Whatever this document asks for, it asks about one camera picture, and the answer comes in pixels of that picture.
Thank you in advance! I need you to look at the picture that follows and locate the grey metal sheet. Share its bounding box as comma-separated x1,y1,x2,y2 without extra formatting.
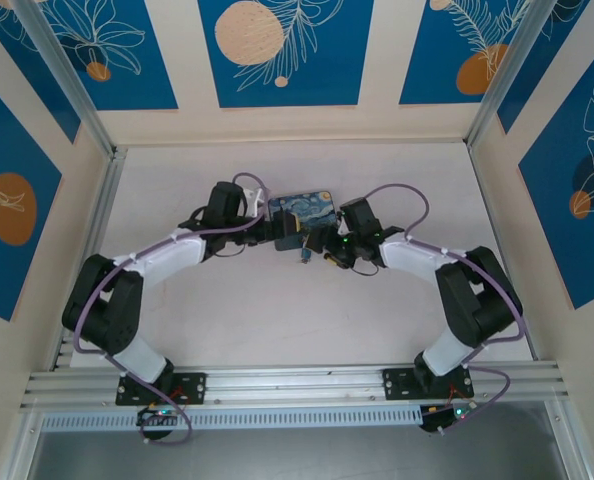
26,399,576,480

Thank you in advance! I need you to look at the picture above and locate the aluminium cross rail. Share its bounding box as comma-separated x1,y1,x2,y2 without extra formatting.
19,360,573,411

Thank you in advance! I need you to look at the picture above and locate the starry night print tin box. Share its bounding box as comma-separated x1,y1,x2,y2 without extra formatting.
267,189,338,252

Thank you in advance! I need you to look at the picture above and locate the small controller board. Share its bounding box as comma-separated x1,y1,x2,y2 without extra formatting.
135,405,187,427
419,402,479,435

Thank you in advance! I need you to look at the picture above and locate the aluminium frame post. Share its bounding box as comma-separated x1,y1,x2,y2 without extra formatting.
465,0,563,151
11,0,129,161

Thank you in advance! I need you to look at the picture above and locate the thin black cable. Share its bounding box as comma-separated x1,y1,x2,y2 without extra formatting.
212,243,248,260
350,259,381,279

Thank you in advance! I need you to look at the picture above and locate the blue panel with beige circle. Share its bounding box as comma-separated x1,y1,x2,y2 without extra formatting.
198,0,376,109

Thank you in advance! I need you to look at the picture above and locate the blue floral wall panel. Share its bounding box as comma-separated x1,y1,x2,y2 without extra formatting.
496,0,594,136
0,69,64,323
0,0,82,145
518,44,594,311
398,0,531,107
40,0,179,112

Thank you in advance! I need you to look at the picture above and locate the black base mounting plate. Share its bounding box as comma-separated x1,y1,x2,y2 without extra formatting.
115,370,209,407
382,366,477,402

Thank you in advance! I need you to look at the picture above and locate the grey slotted cable duct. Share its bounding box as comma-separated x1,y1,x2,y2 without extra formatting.
39,403,424,432

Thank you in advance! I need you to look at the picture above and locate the red wire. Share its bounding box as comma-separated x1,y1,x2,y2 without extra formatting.
169,383,194,407
446,383,473,406

